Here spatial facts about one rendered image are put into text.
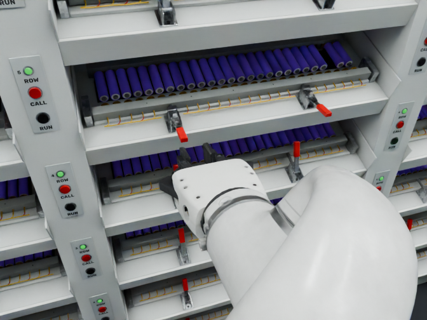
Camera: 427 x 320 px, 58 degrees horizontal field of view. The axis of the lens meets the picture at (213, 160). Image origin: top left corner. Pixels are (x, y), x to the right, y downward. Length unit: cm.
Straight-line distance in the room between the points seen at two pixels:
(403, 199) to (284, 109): 56
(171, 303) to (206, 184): 70
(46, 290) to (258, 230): 70
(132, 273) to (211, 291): 27
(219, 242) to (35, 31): 39
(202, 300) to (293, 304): 92
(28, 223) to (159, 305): 44
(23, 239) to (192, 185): 46
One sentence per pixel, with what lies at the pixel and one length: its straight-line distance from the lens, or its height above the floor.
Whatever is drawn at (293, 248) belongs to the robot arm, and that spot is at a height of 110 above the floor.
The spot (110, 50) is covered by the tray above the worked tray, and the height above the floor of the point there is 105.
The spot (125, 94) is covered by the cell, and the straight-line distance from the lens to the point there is 74.
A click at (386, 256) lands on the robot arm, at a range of 25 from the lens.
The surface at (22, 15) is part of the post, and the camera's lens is 59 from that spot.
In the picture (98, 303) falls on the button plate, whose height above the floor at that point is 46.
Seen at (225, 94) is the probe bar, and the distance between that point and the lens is 73.
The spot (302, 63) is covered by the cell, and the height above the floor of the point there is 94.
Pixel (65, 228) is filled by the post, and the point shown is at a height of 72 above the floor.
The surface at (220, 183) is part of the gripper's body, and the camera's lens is 45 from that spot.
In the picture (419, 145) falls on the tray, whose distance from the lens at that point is 110.
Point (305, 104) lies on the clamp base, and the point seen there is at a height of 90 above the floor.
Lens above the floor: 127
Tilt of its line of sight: 37 degrees down
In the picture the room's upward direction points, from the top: straight up
